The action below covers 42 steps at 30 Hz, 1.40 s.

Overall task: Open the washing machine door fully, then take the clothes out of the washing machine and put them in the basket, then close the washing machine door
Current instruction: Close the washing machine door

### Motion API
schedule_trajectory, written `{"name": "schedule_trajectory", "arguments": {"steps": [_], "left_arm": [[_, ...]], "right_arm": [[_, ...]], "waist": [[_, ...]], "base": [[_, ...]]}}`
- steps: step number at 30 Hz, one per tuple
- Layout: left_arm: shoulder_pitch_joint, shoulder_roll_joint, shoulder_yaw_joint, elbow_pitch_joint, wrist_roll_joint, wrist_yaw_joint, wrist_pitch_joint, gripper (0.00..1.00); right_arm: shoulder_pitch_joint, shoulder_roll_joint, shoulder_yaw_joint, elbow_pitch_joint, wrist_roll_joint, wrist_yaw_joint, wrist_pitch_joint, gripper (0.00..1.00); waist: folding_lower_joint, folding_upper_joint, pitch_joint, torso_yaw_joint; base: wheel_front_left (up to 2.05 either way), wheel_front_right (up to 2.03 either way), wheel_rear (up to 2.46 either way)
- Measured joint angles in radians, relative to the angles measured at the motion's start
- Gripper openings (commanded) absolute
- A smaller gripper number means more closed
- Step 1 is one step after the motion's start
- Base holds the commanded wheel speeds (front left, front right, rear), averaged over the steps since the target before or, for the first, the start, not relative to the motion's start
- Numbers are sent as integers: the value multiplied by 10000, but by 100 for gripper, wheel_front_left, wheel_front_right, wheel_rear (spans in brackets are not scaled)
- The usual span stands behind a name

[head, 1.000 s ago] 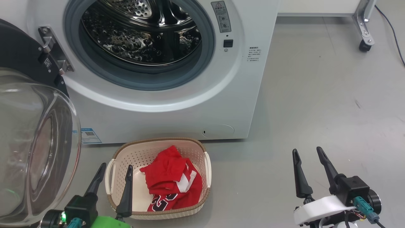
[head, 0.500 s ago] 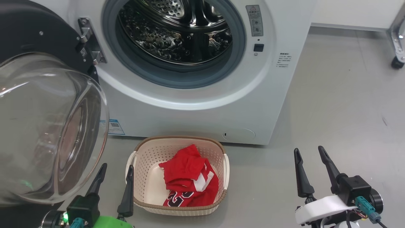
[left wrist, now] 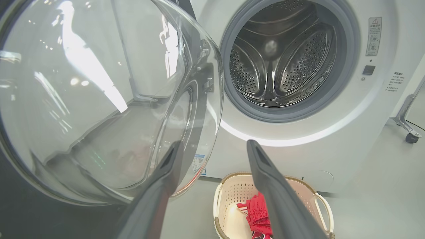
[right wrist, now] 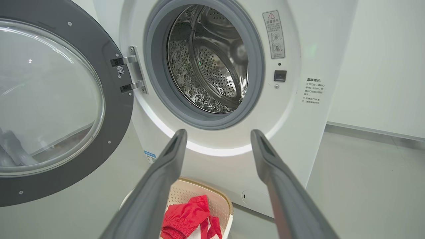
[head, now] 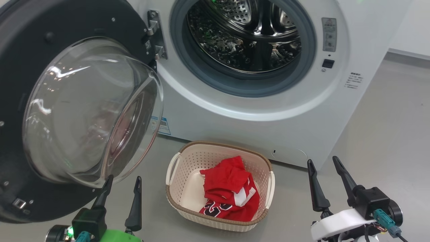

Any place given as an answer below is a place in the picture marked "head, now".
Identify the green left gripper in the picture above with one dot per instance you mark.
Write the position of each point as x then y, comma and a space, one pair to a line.
117, 237

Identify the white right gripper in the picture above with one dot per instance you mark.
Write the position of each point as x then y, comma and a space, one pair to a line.
339, 223

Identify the red basketball jersey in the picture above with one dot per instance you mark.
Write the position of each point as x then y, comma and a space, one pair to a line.
228, 178

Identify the black glass washing machine door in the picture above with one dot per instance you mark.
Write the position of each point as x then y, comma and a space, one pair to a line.
20, 40

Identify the cream perforated laundry basket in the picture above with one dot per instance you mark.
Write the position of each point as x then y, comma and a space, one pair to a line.
188, 188

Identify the white front-load washing machine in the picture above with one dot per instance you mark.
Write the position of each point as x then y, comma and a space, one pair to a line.
268, 127

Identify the black door latch socket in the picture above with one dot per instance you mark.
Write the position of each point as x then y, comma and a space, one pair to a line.
328, 63

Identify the grey rubber door gasket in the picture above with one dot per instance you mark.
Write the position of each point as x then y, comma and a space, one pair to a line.
208, 79

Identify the metal door hinge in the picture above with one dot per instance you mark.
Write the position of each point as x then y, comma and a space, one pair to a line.
154, 30

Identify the round filter cover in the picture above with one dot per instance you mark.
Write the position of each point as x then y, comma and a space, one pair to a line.
292, 156

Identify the blue energy label sticker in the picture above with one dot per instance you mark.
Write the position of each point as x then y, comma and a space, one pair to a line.
164, 126

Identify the small printed text label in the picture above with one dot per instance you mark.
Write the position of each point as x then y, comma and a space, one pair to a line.
353, 80

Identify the grey warning label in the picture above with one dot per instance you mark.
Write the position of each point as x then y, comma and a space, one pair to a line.
329, 33

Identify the stainless steel washer drum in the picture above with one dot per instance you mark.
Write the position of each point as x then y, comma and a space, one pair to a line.
242, 37

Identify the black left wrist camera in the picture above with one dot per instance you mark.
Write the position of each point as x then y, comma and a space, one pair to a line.
89, 220

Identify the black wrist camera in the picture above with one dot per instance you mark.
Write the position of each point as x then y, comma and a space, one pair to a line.
89, 220
373, 200

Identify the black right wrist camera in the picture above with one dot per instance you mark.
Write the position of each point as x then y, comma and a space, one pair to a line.
373, 200

